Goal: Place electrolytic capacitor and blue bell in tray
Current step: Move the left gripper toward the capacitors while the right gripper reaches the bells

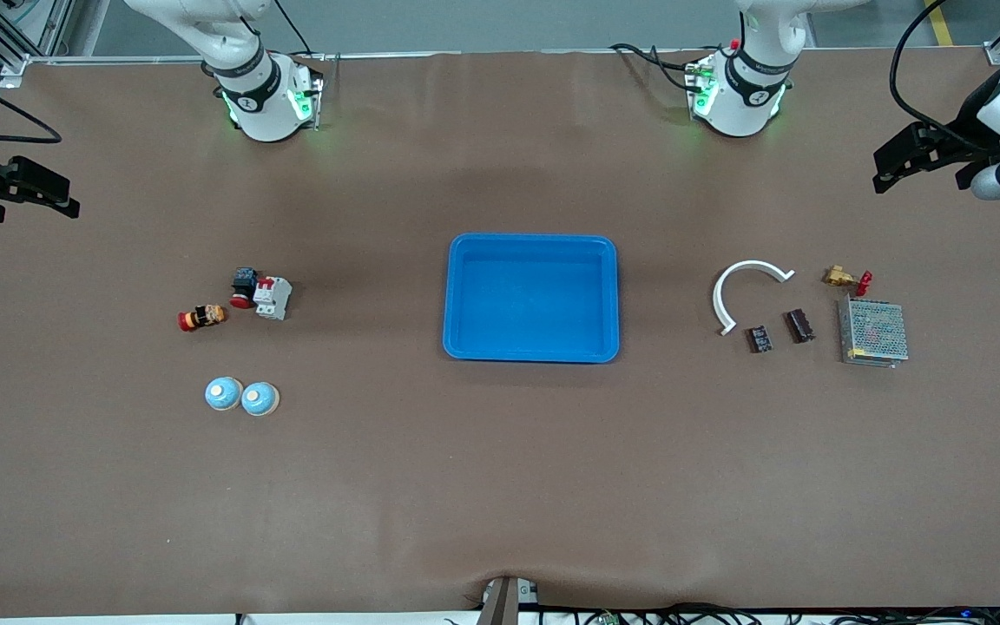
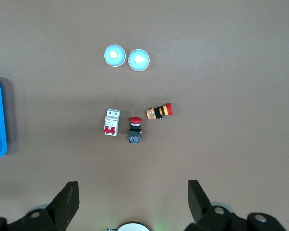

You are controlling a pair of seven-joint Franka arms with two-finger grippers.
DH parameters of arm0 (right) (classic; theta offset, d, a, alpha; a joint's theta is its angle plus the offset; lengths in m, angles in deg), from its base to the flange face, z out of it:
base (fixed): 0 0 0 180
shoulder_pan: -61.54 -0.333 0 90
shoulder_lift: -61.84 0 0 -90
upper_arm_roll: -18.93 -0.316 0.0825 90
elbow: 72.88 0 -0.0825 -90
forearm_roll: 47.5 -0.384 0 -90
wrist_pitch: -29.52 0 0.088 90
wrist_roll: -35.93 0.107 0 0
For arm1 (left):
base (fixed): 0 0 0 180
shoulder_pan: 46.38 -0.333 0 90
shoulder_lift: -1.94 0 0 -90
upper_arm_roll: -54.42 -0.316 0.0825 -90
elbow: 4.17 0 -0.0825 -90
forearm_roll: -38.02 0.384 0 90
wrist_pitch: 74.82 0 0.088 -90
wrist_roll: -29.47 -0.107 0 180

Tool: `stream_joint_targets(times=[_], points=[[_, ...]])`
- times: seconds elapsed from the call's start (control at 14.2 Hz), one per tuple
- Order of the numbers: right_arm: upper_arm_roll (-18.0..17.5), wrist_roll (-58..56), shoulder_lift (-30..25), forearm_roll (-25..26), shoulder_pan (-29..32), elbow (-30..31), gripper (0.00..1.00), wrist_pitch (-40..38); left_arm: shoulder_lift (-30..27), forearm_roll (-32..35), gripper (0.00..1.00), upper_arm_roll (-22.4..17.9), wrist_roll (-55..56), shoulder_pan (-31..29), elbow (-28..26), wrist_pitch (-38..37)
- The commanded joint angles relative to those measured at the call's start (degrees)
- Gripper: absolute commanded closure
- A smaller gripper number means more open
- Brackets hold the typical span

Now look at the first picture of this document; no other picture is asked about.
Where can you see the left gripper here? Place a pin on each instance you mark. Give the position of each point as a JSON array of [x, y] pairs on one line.
[[965, 129]]

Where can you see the large dark electrolytic capacitor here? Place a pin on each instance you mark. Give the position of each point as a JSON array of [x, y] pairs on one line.
[[799, 325]]

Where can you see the small dark electrolytic capacitor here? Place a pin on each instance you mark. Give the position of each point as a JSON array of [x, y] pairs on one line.
[[759, 339]]

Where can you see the blue bell cream button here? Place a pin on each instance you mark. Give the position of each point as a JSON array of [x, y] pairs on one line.
[[224, 394], [260, 399]]

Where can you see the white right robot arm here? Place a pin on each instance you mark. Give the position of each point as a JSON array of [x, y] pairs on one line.
[[261, 113]]

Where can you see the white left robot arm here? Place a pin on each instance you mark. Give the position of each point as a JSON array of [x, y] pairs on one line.
[[739, 104]]

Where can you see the blue plastic tray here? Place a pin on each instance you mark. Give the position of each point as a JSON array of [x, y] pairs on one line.
[[530, 299]]

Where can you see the metal mesh power supply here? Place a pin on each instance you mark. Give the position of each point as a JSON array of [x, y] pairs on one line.
[[875, 332]]

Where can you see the red orange push button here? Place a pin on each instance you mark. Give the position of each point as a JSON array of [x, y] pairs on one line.
[[203, 318]]

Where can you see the black emergency stop button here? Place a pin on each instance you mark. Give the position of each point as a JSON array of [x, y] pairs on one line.
[[245, 282]]

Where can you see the white red circuit breaker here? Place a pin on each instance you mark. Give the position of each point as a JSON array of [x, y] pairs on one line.
[[273, 297]]

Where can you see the metal table edge bracket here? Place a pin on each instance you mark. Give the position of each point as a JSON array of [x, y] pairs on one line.
[[504, 603]]

